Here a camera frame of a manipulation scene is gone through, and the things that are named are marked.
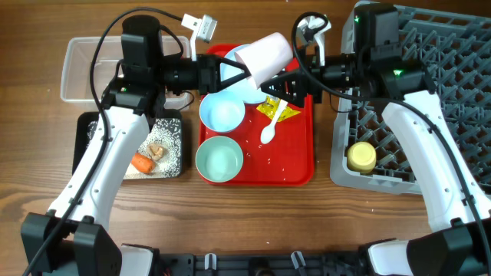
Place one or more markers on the white plastic spoon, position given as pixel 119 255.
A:
pixel 268 132

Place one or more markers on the black plastic tray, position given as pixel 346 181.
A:
pixel 82 126

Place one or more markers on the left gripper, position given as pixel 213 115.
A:
pixel 208 73

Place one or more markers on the red serving tray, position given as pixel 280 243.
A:
pixel 288 160

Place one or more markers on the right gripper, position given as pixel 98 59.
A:
pixel 304 87

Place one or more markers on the brown food lump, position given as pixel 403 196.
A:
pixel 155 151

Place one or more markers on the clear plastic bin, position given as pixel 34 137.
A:
pixel 75 81

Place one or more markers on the white rice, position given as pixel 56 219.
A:
pixel 124 147

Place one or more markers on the grey dishwasher rack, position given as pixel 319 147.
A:
pixel 456 50

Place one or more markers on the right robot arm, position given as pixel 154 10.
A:
pixel 457 208

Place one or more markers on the yellow snack wrapper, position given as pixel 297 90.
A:
pixel 270 106

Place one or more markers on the yellow plastic cup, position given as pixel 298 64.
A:
pixel 361 157

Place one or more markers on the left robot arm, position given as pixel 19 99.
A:
pixel 73 231

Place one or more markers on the light blue bowl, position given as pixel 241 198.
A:
pixel 222 112

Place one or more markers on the pink plastic cup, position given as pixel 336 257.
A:
pixel 265 58

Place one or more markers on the mint green bowl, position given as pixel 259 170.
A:
pixel 219 159

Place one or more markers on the orange carrot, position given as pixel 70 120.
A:
pixel 143 164

